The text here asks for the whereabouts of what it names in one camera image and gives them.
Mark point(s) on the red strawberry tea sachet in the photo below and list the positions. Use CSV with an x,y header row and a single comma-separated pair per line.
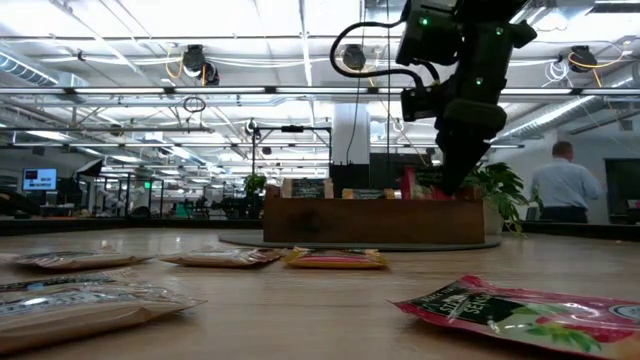
x,y
500,315
415,187

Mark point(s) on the black background rig frame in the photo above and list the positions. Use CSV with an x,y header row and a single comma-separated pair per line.
x,y
292,128

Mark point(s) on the green plant in white pot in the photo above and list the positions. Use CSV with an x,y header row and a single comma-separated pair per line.
x,y
495,185

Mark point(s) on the wooden tea organizer box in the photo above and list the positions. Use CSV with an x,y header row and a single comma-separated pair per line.
x,y
375,220

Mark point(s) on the large black screen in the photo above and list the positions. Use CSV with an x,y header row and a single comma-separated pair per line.
x,y
622,185

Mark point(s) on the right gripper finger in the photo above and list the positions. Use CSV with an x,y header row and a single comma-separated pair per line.
x,y
457,165

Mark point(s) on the monitor with blue screen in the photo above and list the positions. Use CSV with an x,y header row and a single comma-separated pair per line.
x,y
40,179

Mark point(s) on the person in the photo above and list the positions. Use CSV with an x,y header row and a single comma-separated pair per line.
x,y
565,185

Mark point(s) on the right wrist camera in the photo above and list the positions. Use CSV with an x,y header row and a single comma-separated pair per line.
x,y
420,102

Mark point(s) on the green background plant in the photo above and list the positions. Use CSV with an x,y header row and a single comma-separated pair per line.
x,y
255,182

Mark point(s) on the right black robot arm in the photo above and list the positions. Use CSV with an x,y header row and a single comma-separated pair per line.
x,y
480,50

